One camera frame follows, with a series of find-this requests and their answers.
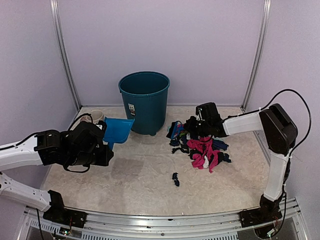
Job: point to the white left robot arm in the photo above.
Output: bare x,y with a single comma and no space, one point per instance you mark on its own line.
21,154

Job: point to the white ceramic mug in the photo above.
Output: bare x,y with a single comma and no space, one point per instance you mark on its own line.
94,116

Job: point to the aluminium front rail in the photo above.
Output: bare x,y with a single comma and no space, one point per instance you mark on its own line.
109,226

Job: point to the long black paper strip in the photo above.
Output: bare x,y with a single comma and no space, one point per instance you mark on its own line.
183,150

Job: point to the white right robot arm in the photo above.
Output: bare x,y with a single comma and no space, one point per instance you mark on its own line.
279,130

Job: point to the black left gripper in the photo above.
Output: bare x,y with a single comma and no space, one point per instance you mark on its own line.
104,160

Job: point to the small navy paper scrap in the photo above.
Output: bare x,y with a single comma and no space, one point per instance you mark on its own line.
175,179

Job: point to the blue hand brush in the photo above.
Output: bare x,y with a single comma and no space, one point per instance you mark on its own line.
175,129

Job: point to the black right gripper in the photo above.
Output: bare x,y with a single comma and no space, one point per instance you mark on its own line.
189,127

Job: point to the teal plastic waste bin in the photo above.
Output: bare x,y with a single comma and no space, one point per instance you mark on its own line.
145,95

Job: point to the blue plastic dustpan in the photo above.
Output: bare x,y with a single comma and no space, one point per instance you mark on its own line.
117,131

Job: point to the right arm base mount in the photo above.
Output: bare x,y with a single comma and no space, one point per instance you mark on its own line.
267,211

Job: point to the white paper scrap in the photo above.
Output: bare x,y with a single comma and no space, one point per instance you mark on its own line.
206,163

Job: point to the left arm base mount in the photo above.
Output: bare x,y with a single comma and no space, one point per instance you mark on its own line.
58,213

